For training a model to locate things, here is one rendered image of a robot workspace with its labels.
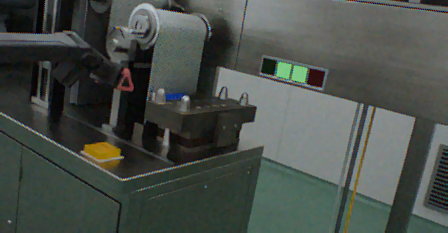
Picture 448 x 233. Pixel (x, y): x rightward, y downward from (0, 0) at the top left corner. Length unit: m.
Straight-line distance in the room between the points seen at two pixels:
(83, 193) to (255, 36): 0.77
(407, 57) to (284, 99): 2.87
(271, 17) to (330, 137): 2.56
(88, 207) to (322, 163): 3.01
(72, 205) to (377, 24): 1.03
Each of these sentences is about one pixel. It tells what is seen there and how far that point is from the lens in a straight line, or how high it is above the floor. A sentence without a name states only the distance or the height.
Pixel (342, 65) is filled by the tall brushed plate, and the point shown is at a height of 1.24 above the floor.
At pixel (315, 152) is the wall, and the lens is 4.02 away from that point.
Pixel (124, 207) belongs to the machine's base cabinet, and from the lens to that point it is 1.12.
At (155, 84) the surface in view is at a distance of 1.40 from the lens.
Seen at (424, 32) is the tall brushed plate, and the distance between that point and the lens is 1.31.
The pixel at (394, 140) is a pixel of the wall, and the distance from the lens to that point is 3.76.
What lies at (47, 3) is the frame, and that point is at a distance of 1.64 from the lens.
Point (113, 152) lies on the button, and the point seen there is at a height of 0.92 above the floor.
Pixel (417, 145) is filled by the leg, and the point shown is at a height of 1.03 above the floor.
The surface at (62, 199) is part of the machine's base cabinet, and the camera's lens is 1.34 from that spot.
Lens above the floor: 1.31
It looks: 11 degrees down
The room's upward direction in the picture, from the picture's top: 10 degrees clockwise
